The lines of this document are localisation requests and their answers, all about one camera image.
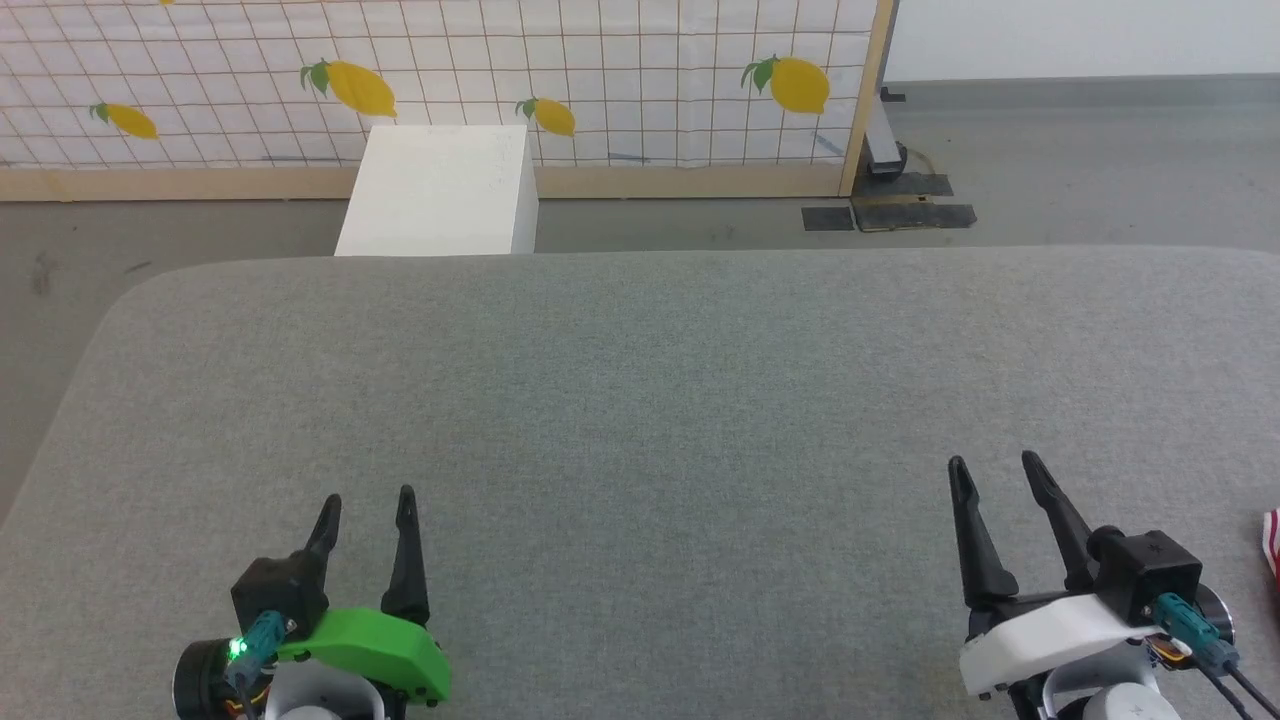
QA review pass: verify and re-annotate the grey metal panel stand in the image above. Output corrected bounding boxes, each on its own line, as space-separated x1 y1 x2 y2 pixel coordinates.
864 87 955 199

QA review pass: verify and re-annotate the lemon print grid panel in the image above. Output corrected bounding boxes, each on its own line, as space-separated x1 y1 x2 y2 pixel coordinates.
0 0 899 203

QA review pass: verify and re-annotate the white box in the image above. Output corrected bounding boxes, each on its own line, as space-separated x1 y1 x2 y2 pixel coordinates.
334 124 542 258

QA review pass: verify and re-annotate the large black floor mat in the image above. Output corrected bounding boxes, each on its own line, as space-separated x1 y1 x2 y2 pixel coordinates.
851 202 979 233

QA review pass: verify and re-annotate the teal plug black cable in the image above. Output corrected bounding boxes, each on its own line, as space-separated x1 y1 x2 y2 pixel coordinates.
1149 591 1280 720
222 611 293 693

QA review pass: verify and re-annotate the left teal plug black cable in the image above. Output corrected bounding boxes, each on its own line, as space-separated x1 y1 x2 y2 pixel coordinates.
222 611 293 693

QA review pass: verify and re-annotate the right teal plug black cable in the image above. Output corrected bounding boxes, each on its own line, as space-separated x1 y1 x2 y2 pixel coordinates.
1149 591 1280 720

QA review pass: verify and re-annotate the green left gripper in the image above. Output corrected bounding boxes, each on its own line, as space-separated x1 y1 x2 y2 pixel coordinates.
274 485 452 707

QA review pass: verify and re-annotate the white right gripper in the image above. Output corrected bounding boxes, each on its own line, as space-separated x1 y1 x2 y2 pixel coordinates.
947 449 1163 700

